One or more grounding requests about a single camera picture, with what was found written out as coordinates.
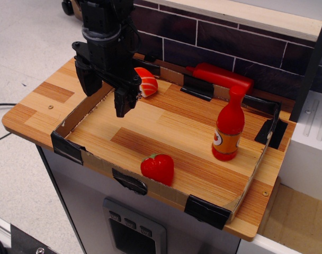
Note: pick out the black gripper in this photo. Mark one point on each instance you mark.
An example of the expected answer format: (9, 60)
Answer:
(110, 61)

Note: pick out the red hot sauce bottle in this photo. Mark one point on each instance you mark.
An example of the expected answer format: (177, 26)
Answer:
(229, 126)

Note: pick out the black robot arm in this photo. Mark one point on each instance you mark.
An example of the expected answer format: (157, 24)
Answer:
(107, 20)

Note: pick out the red ketchup bottle lying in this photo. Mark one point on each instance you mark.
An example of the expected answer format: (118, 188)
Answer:
(221, 77)

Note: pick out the cardboard fence with black tape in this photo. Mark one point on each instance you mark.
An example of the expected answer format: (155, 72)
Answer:
(163, 147)

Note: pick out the salmon sushi toy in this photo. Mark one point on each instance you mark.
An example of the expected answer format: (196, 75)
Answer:
(149, 84)

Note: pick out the red toy strawberry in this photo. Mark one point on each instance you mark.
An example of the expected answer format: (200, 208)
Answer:
(158, 167)

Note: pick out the black caster wheel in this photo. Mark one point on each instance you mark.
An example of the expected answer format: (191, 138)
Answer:
(67, 7)

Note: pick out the grey oven control panel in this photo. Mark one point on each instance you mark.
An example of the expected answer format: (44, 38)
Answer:
(132, 232)

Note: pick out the white counter block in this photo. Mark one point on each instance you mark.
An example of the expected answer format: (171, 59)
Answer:
(301, 169)

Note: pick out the black vertical post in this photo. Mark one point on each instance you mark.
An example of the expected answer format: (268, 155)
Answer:
(308, 79)

